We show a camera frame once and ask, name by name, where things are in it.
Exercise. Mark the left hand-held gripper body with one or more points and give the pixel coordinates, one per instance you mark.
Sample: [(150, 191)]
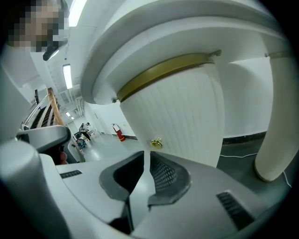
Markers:
[(46, 136)]

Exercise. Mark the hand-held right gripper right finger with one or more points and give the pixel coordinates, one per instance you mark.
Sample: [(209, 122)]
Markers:
[(205, 205)]

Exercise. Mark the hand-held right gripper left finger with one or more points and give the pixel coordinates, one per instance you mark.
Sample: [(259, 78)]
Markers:
[(88, 186)]

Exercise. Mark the white large drawer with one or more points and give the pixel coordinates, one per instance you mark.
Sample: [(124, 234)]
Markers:
[(177, 116)]

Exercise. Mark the white curved desk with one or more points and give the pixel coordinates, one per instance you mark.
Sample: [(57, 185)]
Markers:
[(163, 30)]

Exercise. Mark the gold cabinet knob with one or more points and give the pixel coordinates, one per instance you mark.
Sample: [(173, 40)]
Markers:
[(156, 142)]

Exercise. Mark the person's left hand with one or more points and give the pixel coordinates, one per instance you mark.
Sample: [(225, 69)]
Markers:
[(63, 158)]

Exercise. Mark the ceiling light panel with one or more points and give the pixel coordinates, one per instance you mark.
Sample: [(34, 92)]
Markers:
[(68, 114), (77, 11), (67, 77)]

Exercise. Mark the dark wheeled cart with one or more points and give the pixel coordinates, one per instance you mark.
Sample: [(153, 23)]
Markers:
[(80, 143)]

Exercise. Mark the red fire extinguisher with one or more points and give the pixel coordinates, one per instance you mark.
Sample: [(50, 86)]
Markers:
[(119, 134)]

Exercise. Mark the person's head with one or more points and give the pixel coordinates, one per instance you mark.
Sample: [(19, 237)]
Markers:
[(35, 23)]

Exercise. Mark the dark wooden slatted frame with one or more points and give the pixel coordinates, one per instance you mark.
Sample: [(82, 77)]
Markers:
[(54, 107)]

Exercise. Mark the black head-worn camera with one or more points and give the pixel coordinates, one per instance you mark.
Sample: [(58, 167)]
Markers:
[(54, 50)]

